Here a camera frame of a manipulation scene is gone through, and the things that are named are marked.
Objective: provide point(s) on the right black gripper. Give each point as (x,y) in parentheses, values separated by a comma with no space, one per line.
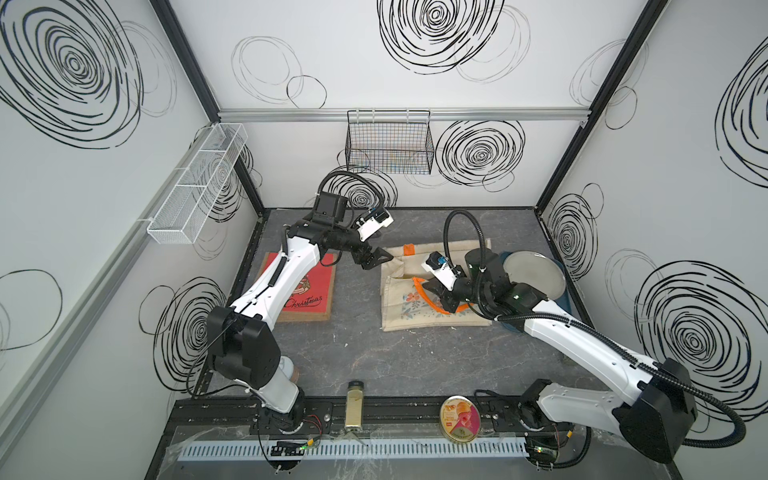
(444,296)

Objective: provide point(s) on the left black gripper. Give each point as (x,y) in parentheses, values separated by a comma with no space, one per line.
(372,259)

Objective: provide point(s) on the cream floral canvas tote bag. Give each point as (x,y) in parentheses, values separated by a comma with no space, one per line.
(406,304)

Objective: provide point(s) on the red Christmas jute bag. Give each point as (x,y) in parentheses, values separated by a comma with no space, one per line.
(311,300)

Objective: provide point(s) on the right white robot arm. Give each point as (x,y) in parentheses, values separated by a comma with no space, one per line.
(651,415)

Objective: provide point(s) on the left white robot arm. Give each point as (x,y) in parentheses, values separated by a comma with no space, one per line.
(241,345)

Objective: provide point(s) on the teal plastic tray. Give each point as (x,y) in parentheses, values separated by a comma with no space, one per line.
(525,308)

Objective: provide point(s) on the round candy tin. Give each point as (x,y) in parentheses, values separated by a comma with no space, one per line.
(459,419)

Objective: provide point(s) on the gold bottle with black cap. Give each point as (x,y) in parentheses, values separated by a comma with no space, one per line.
(354,406)

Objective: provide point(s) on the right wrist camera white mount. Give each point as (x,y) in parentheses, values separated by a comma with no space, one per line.
(441,269)

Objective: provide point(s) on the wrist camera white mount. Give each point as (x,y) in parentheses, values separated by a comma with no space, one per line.
(441,269)
(371,222)

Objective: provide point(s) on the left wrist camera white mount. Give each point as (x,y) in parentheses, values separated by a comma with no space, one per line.
(371,222)

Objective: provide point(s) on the black wire wall basket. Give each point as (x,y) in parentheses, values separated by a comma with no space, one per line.
(396,141)

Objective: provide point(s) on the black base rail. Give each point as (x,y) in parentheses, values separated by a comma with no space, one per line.
(327,415)

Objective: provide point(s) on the white wire wall shelf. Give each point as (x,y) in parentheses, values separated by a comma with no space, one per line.
(205,190)

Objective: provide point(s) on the white slotted cable duct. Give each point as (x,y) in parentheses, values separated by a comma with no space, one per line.
(381,448)

